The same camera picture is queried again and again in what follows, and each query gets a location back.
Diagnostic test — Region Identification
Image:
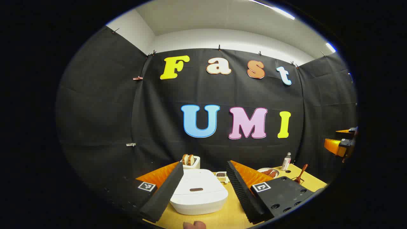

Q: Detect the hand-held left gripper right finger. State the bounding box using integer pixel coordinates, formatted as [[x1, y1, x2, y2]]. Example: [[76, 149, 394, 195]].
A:
[[226, 160, 325, 224]]

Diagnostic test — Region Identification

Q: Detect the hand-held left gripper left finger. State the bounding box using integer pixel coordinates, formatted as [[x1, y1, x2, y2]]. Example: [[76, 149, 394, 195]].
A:
[[95, 161, 185, 224]]

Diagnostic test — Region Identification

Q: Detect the white rice cooker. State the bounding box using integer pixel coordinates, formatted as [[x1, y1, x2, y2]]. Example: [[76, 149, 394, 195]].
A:
[[170, 169, 229, 215]]

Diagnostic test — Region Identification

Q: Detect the brown wooden spoon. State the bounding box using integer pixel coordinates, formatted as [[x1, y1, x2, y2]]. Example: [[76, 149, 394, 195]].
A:
[[294, 164, 309, 185]]

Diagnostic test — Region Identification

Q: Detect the white round plate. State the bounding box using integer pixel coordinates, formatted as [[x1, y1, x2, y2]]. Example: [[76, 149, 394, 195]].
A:
[[257, 168, 280, 178]]

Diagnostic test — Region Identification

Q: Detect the white toaster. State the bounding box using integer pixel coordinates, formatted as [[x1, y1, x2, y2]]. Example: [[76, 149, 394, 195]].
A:
[[180, 155, 201, 170]]

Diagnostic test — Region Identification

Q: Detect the small pink label bottle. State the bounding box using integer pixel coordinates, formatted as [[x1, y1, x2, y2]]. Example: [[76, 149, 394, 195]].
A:
[[282, 152, 292, 171]]

